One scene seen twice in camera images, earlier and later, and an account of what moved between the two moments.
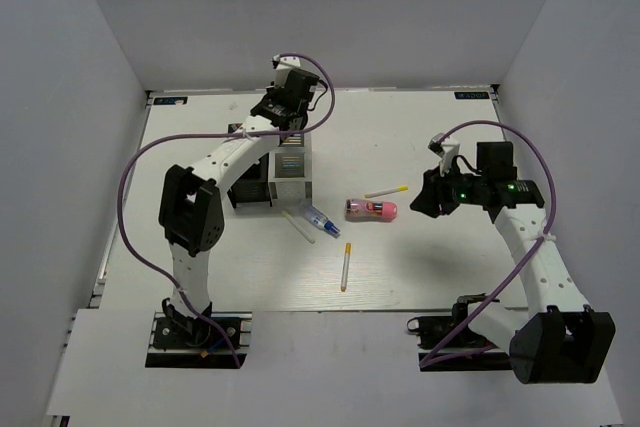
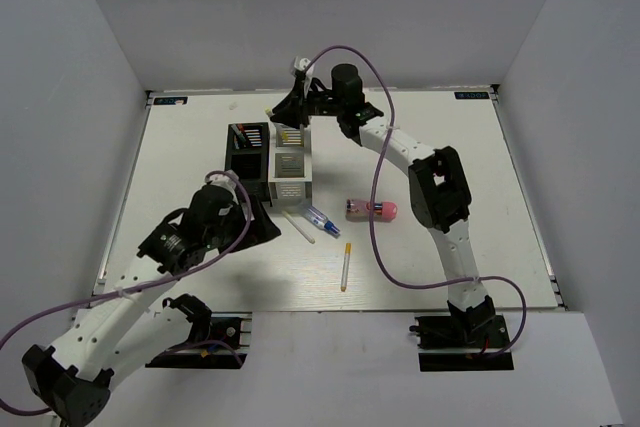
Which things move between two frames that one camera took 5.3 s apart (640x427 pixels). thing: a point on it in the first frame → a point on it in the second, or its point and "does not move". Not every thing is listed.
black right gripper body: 454,189 → 316,103
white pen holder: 290,176 does not move
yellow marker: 345,271 does not move
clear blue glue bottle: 320,219 does not move
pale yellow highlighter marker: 303,232 does not move
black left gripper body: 274,91 → 230,235
